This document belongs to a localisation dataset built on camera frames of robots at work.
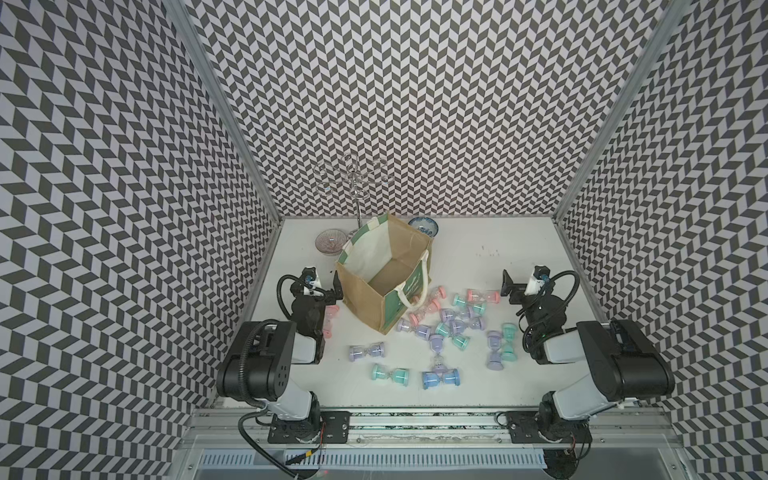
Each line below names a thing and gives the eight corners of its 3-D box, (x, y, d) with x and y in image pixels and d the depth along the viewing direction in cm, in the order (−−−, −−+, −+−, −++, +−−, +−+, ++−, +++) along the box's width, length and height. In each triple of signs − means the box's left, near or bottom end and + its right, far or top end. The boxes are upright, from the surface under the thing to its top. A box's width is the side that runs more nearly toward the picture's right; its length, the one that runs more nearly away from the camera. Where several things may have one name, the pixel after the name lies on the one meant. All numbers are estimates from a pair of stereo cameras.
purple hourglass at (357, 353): (349, 362, 84) (348, 359, 82) (349, 349, 87) (348, 346, 84) (385, 357, 85) (385, 353, 83) (384, 345, 88) (384, 341, 85)
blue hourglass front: (422, 389, 80) (423, 387, 78) (420, 374, 82) (421, 371, 81) (460, 386, 80) (462, 383, 79) (457, 371, 83) (458, 368, 81)
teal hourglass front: (371, 379, 81) (370, 376, 79) (374, 366, 84) (373, 363, 81) (408, 386, 80) (408, 383, 78) (409, 373, 83) (410, 369, 80)
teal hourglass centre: (432, 333, 90) (433, 329, 87) (438, 324, 91) (439, 320, 89) (464, 352, 86) (465, 349, 84) (469, 342, 88) (471, 339, 85)
